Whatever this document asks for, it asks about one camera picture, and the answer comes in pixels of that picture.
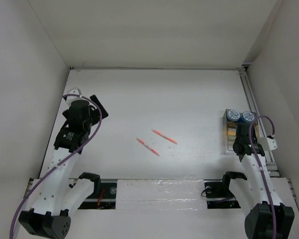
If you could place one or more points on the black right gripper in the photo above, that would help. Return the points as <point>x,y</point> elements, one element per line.
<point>255,138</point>

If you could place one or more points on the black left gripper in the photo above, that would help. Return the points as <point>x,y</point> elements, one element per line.
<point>96,116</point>

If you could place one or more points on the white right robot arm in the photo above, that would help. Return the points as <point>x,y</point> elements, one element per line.
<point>266,216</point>

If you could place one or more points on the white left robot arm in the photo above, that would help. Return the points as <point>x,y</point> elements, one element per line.
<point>50,215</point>

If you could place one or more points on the clear plastic container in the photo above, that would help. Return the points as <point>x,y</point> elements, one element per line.
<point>228,144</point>

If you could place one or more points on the red thin pen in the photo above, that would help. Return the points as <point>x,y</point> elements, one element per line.
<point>148,147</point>

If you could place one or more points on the orange thin pen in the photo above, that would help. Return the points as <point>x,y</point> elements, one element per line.
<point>164,136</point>

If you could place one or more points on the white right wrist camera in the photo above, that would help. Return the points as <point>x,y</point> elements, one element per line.
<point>267,143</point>

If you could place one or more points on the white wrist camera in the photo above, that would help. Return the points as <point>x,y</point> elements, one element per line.
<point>267,143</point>
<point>72,95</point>

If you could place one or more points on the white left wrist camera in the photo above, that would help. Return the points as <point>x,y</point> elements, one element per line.
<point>72,95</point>

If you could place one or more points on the aluminium front rail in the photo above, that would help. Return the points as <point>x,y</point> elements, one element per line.
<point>159,195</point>

